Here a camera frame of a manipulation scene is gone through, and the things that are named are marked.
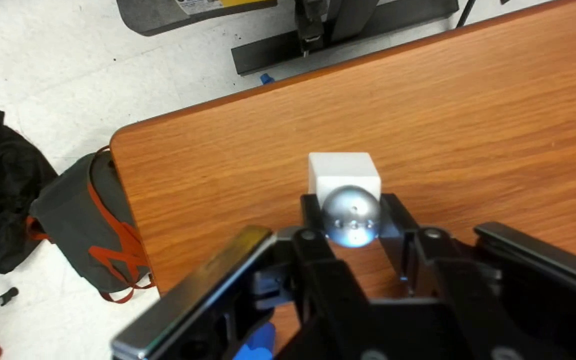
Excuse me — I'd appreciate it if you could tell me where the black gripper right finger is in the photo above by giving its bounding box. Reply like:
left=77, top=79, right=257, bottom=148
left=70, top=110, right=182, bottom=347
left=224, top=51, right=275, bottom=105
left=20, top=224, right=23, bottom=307
left=381, top=194, right=419, bottom=295

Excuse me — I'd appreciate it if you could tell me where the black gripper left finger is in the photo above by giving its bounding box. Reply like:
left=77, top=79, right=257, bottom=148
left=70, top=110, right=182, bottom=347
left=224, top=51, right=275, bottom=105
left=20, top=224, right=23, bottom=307
left=299, top=194, right=332, bottom=260

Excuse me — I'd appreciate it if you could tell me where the white salt cellar silver top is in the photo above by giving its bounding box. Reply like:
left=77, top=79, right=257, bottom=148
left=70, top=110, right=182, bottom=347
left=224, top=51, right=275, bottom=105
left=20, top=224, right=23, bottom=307
left=309, top=152, right=383, bottom=248

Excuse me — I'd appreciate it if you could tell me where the wooden table top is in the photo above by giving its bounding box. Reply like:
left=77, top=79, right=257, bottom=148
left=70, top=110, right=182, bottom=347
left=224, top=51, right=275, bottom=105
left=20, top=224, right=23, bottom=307
left=112, top=0, right=576, bottom=289

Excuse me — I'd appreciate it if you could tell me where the black orange backpack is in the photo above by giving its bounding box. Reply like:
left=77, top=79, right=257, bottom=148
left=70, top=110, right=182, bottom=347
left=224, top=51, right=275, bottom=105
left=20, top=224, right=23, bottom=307
left=30, top=148, right=155, bottom=304

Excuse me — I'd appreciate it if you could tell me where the black bag on floor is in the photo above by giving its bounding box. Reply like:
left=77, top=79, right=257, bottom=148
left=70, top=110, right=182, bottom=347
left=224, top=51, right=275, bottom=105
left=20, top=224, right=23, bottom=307
left=0, top=110, right=56, bottom=275

